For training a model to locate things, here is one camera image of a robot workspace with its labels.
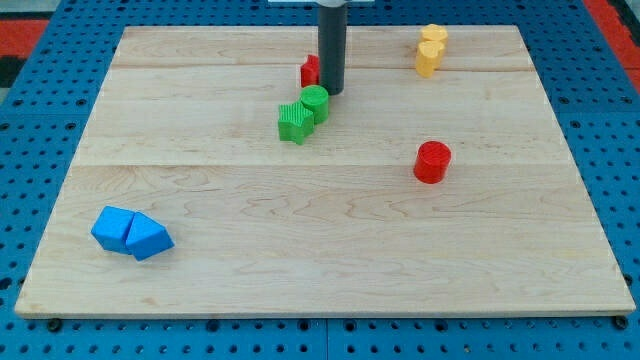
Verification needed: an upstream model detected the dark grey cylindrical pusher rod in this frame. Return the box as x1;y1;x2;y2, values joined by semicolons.
318;3;348;95

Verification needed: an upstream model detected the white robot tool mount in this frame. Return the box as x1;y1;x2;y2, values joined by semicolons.
267;0;374;7

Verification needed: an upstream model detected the red star block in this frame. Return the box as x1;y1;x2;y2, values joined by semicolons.
300;54;320;88

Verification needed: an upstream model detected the green star block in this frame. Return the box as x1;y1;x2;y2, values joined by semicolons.
278;101;314;145

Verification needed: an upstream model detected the green cylinder block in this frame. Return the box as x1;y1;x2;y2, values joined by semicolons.
300;85;329;124

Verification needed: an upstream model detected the yellow pentagon block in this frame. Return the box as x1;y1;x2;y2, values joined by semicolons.
420;24;449;46

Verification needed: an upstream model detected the yellow heart block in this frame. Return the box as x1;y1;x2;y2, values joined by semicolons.
415;41;446;78

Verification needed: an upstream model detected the red cylinder block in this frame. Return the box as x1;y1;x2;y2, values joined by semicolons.
413;141;452;184

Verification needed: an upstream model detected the light wooden board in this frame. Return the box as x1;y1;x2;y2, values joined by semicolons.
15;25;636;319

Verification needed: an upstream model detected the blue triangular prism block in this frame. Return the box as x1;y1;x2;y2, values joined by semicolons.
125;212;174;261

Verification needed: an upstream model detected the blue cube block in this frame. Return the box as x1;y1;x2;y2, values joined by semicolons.
91;206;134;255

